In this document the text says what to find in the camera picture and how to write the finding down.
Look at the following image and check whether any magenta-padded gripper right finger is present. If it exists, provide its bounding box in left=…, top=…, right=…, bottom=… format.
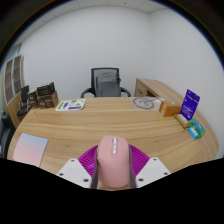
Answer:
left=128, top=143, right=172, bottom=189

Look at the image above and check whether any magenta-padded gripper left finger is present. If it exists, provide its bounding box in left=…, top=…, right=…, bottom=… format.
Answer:
left=55, top=145, right=100, bottom=190

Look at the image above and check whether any pink computer mouse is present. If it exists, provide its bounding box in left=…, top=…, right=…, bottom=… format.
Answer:
left=96, top=134, right=131, bottom=189

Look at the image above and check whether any pink and blue mouse pad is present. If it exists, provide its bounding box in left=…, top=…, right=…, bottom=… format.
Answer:
left=12, top=132, right=49, bottom=168

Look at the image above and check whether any small blue box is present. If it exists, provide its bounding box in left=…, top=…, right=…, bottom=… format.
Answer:
left=187, top=126, right=200, bottom=140

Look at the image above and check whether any yellow-brown flat box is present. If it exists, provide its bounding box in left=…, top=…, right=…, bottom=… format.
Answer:
left=174, top=113, right=192, bottom=130

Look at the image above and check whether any green flat box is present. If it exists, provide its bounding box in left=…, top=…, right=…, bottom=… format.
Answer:
left=190, top=118, right=207, bottom=138

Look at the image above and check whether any orange wooden box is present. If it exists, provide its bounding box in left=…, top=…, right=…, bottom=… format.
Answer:
left=159, top=100, right=183, bottom=118

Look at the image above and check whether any white printed leaflet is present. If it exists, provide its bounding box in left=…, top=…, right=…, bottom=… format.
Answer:
left=54, top=98, right=87, bottom=112

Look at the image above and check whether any purple card package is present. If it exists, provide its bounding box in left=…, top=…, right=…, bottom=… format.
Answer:
left=179, top=88, right=201, bottom=121

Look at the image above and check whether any black sofa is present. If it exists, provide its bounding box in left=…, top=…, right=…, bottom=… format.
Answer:
left=0, top=111, right=16, bottom=158

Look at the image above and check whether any wooden side desk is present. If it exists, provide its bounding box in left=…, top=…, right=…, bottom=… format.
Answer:
left=134, top=77, right=188, bottom=108

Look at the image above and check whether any tall brown printed box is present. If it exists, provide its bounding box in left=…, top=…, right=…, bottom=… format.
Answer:
left=28, top=90, right=39, bottom=108

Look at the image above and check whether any dark open box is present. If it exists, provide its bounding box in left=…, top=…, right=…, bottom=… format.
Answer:
left=36, top=81, right=56, bottom=98

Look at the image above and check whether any black visitor chair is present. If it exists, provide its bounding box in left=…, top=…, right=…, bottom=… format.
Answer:
left=17, top=84, right=33, bottom=117

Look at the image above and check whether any black mesh office chair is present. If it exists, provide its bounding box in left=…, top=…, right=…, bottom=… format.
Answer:
left=80, top=67, right=132, bottom=98

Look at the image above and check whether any wooden shelf unit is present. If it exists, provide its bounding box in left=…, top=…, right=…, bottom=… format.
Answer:
left=1, top=54, right=26, bottom=118

